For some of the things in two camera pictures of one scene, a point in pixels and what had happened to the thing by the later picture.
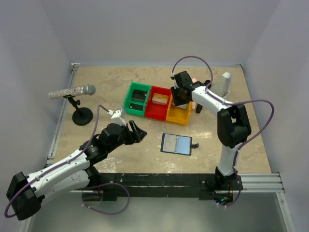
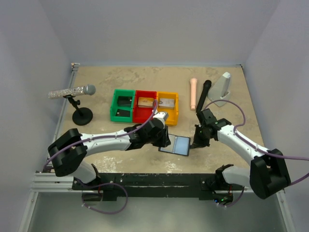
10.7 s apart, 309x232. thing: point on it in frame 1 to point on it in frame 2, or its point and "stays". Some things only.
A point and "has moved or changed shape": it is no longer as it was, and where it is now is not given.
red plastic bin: x=156 y=110 to x=139 y=112
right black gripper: x=177 y=101 to x=197 y=142
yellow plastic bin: x=177 y=115 to x=173 y=113
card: x=160 y=98 to x=146 y=102
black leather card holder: x=177 y=144 stays
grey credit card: x=135 y=106 has moved or changed shape
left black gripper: x=136 y=136 to x=165 y=141
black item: x=139 y=95 to x=124 y=101
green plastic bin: x=129 y=99 to x=122 y=105
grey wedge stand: x=222 y=88 stays
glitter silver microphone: x=88 y=89 stays
